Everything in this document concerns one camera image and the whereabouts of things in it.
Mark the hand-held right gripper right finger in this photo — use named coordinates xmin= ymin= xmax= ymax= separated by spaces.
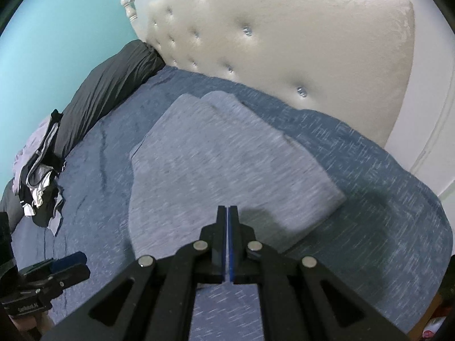
xmin=228 ymin=205 xmax=409 ymax=341

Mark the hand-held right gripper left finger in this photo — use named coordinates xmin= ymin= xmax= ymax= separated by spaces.
xmin=41 ymin=205 xmax=228 ymax=341

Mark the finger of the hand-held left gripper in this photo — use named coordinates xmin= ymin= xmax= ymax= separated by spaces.
xmin=53 ymin=265 xmax=90 ymax=288
xmin=50 ymin=251 xmax=88 ymax=271

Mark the grey knit sweater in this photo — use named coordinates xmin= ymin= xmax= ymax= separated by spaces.
xmin=128 ymin=91 xmax=347 ymax=261

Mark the person's left hand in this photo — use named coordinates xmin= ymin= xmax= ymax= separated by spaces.
xmin=12 ymin=313 xmax=55 ymax=338

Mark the grey garment with ribbed cuff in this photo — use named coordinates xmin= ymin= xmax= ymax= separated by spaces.
xmin=48 ymin=199 xmax=67 ymax=237

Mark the black garment with white trim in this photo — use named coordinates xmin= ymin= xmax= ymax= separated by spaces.
xmin=19 ymin=197 xmax=37 ymax=218

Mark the blue mottled bed sheet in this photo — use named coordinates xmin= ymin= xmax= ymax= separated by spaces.
xmin=11 ymin=66 xmax=454 ymax=341

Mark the dark grey bolster pillow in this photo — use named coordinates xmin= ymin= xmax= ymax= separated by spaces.
xmin=0 ymin=39 xmax=167 ymax=235

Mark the cream tufted headboard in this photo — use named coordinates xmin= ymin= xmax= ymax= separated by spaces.
xmin=121 ymin=0 xmax=455 ymax=199

